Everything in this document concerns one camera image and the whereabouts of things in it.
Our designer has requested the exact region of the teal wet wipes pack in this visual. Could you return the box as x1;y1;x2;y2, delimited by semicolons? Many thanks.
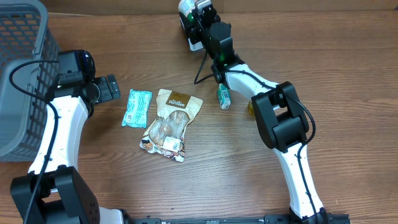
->
121;89;152;128

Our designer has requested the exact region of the brown snack pouch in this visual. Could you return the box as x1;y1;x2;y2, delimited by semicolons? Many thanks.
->
140;89;203;162

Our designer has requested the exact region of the small green white carton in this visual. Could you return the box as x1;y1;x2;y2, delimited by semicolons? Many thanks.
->
217;83;231;110

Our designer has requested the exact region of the yellow liquid bottle silver cap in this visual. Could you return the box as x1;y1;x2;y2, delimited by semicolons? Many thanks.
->
248;101;254;115

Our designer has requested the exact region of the green lid white jar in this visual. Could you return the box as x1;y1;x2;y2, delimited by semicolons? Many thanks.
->
178;0;195;17

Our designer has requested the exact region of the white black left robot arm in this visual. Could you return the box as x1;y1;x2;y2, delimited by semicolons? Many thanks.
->
11;72;129;223

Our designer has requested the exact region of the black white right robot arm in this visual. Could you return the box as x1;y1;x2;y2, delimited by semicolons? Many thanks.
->
178;1;328;223

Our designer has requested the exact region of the grey plastic mesh basket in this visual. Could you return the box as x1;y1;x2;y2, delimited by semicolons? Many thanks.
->
1;0;60;162

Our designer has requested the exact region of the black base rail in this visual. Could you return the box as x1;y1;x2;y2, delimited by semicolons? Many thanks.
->
124;213;351;224

